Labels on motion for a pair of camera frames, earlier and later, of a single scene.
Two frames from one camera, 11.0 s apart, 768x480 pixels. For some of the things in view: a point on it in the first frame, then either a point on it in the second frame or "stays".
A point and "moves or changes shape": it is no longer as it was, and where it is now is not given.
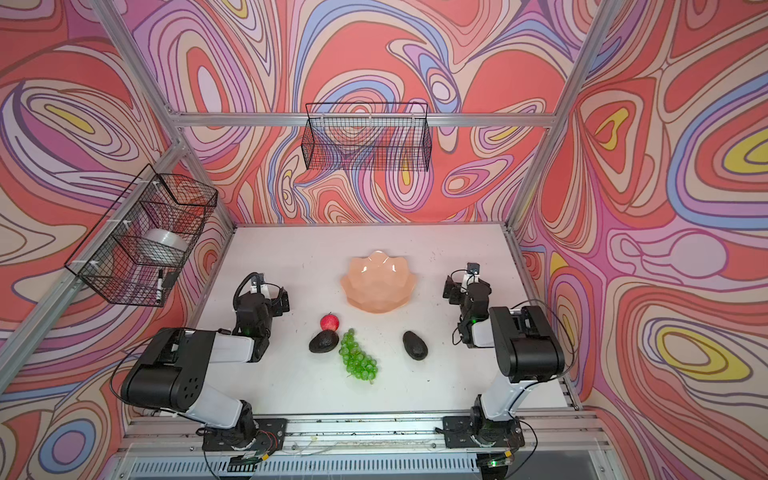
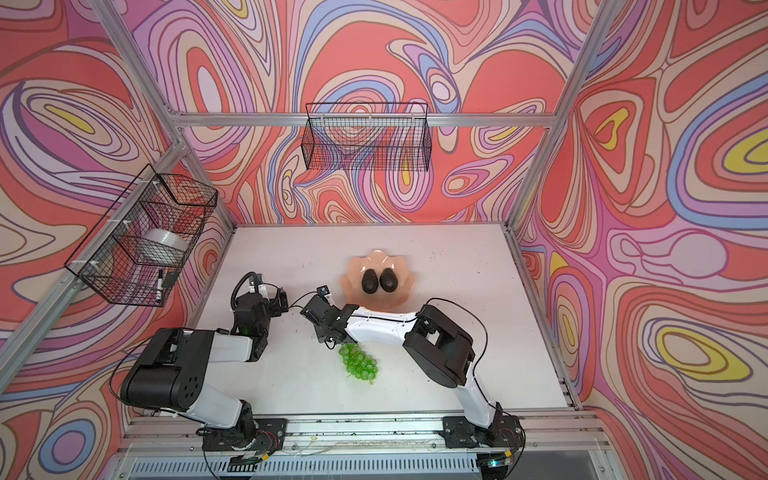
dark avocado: (415, 346) moves or changes shape
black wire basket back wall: (372, 136) stays
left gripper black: (276, 307) stays
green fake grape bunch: (357, 362) stays
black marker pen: (159, 293) stays
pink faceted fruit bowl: (378, 283) stays
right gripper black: (456, 291) to (321, 334)
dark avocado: (323, 342) moves or changes shape
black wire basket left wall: (137, 251) stays
